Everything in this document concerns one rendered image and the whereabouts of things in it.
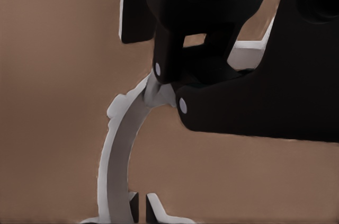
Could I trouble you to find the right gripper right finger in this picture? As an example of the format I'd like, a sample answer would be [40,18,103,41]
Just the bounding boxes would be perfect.
[146,193,197,224]

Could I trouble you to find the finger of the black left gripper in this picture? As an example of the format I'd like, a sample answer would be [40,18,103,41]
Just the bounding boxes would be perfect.
[175,0,339,144]
[153,22,243,85]

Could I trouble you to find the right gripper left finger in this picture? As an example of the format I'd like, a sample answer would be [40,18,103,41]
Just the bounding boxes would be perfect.
[128,191,140,224]

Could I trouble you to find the white drainage pipe clamp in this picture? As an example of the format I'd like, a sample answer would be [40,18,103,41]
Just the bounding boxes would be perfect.
[78,71,179,224]

